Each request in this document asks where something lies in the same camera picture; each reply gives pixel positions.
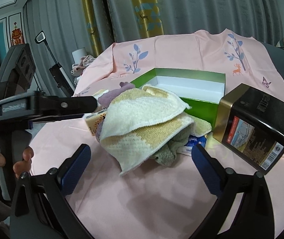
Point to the grey curtain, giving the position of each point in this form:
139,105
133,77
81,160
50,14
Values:
63,22

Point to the purple cloth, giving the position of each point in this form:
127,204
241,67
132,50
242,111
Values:
106,99

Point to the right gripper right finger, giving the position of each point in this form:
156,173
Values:
254,217

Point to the black camera module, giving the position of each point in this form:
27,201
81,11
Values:
16,71

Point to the pink printed tablecloth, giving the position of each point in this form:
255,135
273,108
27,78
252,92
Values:
153,201

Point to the black gold tin box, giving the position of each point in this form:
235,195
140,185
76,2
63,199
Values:
250,122

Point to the black stand with mirror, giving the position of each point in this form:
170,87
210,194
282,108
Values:
57,71

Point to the yellow patterned curtain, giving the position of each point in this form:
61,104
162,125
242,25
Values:
114,21

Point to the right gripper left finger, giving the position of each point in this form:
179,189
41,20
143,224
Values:
40,208

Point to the blue white small packet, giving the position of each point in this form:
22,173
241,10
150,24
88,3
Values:
192,141

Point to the yellow tissue pack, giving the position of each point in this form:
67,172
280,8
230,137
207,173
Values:
94,120

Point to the white cylinder lamp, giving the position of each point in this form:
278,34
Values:
78,54

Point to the green cardboard box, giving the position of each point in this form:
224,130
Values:
202,90

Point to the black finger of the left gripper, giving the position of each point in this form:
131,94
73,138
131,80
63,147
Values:
53,108

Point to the olive green cloth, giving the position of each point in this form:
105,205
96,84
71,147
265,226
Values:
167,155

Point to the pink clothes pile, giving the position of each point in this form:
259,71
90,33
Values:
78,69

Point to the red ornament wall picture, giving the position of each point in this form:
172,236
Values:
16,33

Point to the cream yellow towel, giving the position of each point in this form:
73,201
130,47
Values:
141,121

